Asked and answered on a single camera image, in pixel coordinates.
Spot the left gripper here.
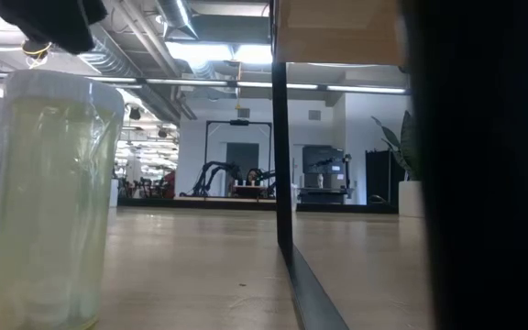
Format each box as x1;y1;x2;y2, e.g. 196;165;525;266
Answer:
0;0;109;55

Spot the yellow medicine bottle white cap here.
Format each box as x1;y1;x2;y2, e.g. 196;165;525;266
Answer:
0;69;126;330

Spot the wooden shelf with black legs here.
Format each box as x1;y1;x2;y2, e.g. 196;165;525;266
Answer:
270;0;528;330

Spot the grey machine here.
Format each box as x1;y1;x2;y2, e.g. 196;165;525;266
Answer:
300;145;354;205

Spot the black cabinet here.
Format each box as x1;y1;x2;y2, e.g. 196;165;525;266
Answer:
365;148;405;208

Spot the green plant in white pot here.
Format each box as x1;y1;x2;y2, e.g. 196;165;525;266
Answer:
370;109;426;219

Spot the black dome with yellow wires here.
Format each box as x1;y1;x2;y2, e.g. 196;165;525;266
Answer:
21;39;54;60

